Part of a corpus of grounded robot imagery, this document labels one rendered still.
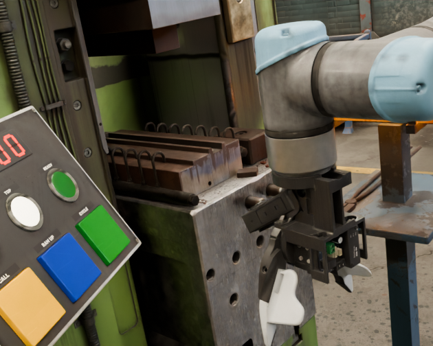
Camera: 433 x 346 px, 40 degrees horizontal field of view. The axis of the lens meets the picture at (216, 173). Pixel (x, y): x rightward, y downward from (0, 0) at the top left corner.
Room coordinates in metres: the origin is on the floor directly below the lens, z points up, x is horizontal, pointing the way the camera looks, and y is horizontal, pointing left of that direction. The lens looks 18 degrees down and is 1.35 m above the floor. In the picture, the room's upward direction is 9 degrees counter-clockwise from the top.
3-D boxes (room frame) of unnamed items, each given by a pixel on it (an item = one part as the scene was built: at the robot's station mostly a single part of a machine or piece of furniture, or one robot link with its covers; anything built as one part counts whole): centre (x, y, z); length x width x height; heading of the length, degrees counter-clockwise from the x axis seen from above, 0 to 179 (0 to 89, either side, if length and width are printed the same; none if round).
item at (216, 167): (1.38, 0.16, 0.96); 0.42 x 0.20 x 0.09; 46
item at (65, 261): (0.73, 0.22, 1.01); 0.07 x 0.05 x 0.07; 161
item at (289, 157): (0.62, -0.10, 1.16); 0.08 x 0.08 x 0.05
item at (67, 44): (1.20, 0.26, 1.24); 0.03 x 0.03 x 0.07; 46
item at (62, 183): (0.84, 0.23, 1.09); 0.05 x 0.03 x 0.04; 136
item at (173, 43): (1.43, 0.17, 1.24); 0.30 x 0.07 x 0.06; 46
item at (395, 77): (0.56, -0.18, 1.23); 0.11 x 0.11 x 0.08; 45
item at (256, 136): (1.41, -0.07, 0.95); 0.12 x 0.08 x 0.06; 46
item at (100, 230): (0.83, 0.18, 1.01); 0.07 x 0.05 x 0.07; 161
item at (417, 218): (1.46, -0.47, 0.71); 0.40 x 0.30 x 0.02; 139
